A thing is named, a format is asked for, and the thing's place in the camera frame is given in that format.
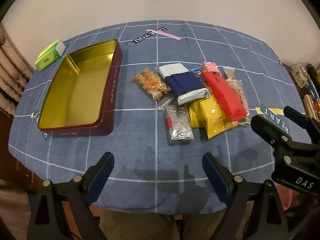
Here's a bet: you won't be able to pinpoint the floral patterned box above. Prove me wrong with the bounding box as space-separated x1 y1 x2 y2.
291 66 310 88

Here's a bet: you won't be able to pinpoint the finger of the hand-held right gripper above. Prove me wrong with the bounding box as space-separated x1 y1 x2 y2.
250 114 320 155
283 106 320 144

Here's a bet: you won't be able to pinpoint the blue grid tablecloth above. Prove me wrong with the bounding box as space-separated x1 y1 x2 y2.
8 20 309 214

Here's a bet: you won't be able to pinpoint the yellow packet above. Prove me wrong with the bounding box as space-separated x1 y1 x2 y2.
199 96 241 139
188 102 202 128

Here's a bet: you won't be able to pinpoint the clear packet of orange cookies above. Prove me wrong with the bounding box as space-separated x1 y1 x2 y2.
135 68 173 106

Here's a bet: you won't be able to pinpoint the navy and white packet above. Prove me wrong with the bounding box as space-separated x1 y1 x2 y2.
157 64 210 105

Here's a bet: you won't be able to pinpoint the clear packet with red label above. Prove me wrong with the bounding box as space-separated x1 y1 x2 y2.
164 104 195 145

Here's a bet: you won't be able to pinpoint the green tissue pack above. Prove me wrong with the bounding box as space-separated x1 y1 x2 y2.
34 39 66 71

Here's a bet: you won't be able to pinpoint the clear fried snack packet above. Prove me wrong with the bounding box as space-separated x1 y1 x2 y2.
230 79 251 126
223 67 236 81

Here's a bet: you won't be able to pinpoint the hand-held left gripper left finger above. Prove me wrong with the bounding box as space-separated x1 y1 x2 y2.
26 151 115 240

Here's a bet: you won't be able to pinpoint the maroon tin box gold inside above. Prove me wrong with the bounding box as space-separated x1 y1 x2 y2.
37 39 123 137

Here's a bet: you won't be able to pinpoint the small blue candy packet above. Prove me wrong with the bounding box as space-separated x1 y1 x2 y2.
190 67 204 81

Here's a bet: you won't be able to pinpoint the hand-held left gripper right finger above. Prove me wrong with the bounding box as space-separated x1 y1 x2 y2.
202 152 298 240

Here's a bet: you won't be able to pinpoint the grey-pink cloth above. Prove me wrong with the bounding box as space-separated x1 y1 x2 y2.
0 186 30 240

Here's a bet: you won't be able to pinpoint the pink cloth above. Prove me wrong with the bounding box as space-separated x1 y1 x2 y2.
282 189 293 211

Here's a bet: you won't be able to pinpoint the person's khaki trousers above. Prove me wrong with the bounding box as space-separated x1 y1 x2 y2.
99 209 250 240

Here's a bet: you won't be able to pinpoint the beige patterned curtain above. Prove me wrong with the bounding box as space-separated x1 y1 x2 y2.
0 22 34 118

